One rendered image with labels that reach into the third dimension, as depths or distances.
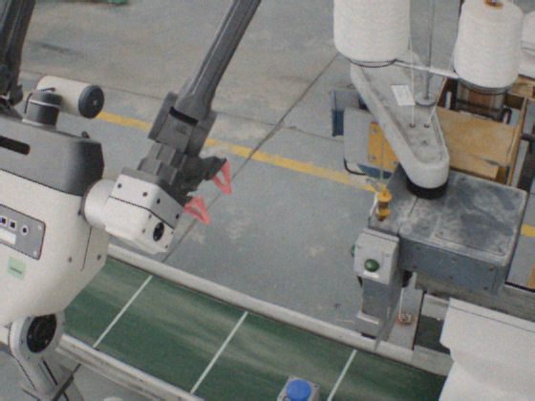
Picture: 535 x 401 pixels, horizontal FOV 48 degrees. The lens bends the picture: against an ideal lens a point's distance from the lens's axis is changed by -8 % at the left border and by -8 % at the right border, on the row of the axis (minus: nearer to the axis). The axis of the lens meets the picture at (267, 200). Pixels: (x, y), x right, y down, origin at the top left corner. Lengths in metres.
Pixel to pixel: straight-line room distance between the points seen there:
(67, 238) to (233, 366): 1.14
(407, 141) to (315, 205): 1.99
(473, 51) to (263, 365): 1.33
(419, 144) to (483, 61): 0.22
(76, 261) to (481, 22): 0.89
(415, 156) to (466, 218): 0.16
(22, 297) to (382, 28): 0.89
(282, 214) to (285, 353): 1.18
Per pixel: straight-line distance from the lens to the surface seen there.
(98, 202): 1.15
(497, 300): 1.53
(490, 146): 1.50
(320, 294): 2.88
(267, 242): 3.11
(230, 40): 1.11
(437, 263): 1.27
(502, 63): 1.31
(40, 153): 1.22
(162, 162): 1.13
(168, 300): 2.43
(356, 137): 1.64
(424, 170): 1.28
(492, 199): 1.35
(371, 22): 1.32
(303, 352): 2.22
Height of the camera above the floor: 2.20
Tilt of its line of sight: 41 degrees down
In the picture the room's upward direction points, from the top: 5 degrees counter-clockwise
